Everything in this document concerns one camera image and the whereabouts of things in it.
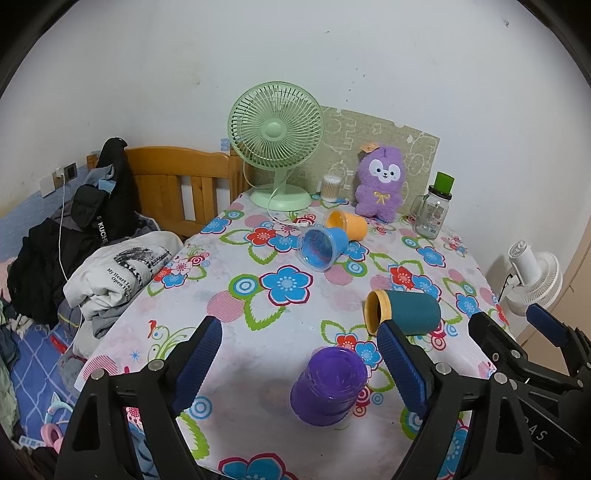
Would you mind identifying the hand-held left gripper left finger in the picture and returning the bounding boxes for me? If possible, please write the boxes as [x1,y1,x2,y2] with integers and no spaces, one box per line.
[54,315,223,480]

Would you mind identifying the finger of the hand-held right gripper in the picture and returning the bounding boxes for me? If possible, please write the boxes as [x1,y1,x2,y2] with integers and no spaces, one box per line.
[468,311,533,383]
[526,303,591,389]

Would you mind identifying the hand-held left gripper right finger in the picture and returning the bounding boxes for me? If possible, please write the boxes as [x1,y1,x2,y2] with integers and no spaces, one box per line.
[376,318,539,480]

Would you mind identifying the teal cup with yellow inside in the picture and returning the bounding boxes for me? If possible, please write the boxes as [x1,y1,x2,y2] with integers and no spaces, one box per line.
[364,290,443,336]

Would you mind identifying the purple cup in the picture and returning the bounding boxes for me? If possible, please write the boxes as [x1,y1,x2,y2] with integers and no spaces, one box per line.
[290,347,369,426]

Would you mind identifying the blue cup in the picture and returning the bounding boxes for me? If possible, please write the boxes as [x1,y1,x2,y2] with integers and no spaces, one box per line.
[299,224,349,271]

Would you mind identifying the orange cup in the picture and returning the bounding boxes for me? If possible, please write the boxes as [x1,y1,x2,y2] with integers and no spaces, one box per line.
[324,210,369,241]

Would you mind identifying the white floor fan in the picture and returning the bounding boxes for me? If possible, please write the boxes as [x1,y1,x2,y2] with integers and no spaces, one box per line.
[503,241,564,318]

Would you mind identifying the floral tablecloth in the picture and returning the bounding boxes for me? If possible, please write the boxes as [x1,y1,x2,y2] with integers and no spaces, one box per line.
[76,191,513,480]

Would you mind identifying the white printed shirt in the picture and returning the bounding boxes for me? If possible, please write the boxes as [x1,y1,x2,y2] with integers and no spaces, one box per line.
[63,231,184,319]

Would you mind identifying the glass jar with green lid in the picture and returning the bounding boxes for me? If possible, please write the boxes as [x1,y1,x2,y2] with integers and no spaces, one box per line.
[411,171,455,239]

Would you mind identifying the blue patterned bed sheet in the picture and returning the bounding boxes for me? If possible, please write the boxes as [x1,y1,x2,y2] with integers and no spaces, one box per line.
[8,318,93,439]

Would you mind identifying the pink headphones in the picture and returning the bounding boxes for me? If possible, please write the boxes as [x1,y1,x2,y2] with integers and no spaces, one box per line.
[41,422,66,452]

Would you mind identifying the purple plush toy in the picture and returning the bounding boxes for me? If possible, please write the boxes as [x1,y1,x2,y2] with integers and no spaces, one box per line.
[355,144,408,223]

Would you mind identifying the wooden bed headboard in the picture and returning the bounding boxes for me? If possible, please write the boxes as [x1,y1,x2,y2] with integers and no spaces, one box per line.
[87,147,254,241]

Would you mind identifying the black clothing pile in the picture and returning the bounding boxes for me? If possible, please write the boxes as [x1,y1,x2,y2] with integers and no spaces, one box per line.
[7,216,77,324]

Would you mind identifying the clear cotton swab container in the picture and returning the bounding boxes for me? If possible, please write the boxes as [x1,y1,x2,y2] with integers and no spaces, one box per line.
[322,174,343,204]

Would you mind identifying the patterned foam board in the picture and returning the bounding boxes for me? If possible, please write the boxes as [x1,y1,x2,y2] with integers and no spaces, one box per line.
[320,105,441,217]

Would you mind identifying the green desk fan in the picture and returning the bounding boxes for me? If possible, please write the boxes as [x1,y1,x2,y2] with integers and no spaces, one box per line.
[226,82,325,212]

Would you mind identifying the white charging cable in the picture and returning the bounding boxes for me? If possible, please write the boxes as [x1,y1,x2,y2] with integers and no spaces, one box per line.
[56,170,88,324]

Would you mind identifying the black bag with strap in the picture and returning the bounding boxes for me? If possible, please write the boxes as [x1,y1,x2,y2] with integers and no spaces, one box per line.
[74,137,148,247]

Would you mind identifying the wall socket panel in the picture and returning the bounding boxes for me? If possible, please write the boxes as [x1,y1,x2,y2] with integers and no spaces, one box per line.
[41,162,78,197]

